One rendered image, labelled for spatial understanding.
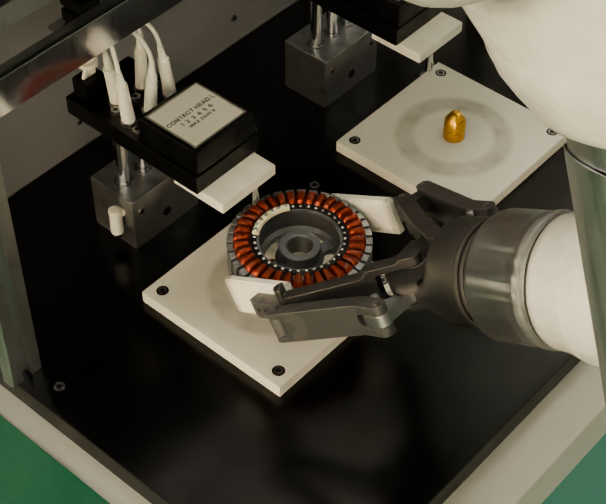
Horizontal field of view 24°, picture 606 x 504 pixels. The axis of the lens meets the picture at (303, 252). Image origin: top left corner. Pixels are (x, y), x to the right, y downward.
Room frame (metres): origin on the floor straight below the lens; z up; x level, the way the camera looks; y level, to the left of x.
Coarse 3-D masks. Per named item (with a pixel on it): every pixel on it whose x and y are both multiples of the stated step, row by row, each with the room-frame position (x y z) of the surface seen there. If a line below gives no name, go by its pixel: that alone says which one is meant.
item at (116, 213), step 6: (108, 210) 0.85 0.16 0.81; (114, 210) 0.85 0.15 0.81; (120, 210) 0.85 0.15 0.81; (114, 216) 0.85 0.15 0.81; (120, 216) 0.85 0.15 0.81; (114, 222) 0.85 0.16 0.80; (120, 222) 0.85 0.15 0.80; (114, 228) 0.85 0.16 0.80; (120, 228) 0.85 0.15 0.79; (114, 234) 0.85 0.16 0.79; (120, 234) 0.85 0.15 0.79
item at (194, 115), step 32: (128, 64) 0.94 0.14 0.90; (160, 96) 0.90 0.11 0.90; (192, 96) 0.87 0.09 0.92; (224, 96) 0.87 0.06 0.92; (96, 128) 0.87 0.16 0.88; (160, 128) 0.83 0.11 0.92; (192, 128) 0.83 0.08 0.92; (224, 128) 0.83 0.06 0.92; (160, 160) 0.83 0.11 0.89; (192, 160) 0.81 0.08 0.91; (224, 160) 0.82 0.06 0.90; (256, 160) 0.84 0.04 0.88; (192, 192) 0.81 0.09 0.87; (224, 192) 0.80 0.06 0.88
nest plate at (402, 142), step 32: (416, 96) 1.03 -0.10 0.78; (448, 96) 1.03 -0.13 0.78; (480, 96) 1.03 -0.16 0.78; (384, 128) 0.99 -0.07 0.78; (416, 128) 0.99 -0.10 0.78; (480, 128) 0.99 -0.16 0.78; (512, 128) 0.99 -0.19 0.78; (544, 128) 0.99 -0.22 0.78; (384, 160) 0.95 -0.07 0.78; (416, 160) 0.95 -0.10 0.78; (448, 160) 0.95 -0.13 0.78; (480, 160) 0.95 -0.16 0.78; (512, 160) 0.95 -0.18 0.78; (544, 160) 0.96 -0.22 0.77; (480, 192) 0.91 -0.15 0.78
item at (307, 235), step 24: (288, 192) 0.83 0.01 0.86; (312, 192) 0.83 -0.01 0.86; (240, 216) 0.80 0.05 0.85; (264, 216) 0.80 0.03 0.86; (288, 216) 0.81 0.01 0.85; (312, 216) 0.81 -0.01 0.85; (336, 216) 0.80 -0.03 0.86; (360, 216) 0.80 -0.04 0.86; (240, 240) 0.77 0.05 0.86; (264, 240) 0.79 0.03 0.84; (288, 240) 0.78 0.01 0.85; (312, 240) 0.78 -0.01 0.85; (336, 240) 0.79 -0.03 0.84; (360, 240) 0.77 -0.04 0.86; (240, 264) 0.75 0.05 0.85; (264, 264) 0.75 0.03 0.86; (288, 264) 0.76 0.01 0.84; (312, 264) 0.76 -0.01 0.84; (336, 264) 0.75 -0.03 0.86; (360, 264) 0.75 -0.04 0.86
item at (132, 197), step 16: (128, 160) 0.90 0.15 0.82; (96, 176) 0.88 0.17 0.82; (112, 176) 0.88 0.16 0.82; (144, 176) 0.88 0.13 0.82; (160, 176) 0.88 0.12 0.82; (96, 192) 0.88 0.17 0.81; (112, 192) 0.86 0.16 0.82; (128, 192) 0.86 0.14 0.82; (144, 192) 0.86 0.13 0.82; (160, 192) 0.87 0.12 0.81; (176, 192) 0.89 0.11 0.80; (96, 208) 0.88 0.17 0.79; (128, 208) 0.85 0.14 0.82; (144, 208) 0.86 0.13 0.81; (160, 208) 0.87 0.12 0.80; (176, 208) 0.88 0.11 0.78; (128, 224) 0.85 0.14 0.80; (144, 224) 0.86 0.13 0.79; (160, 224) 0.87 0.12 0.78; (128, 240) 0.85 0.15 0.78; (144, 240) 0.86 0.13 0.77
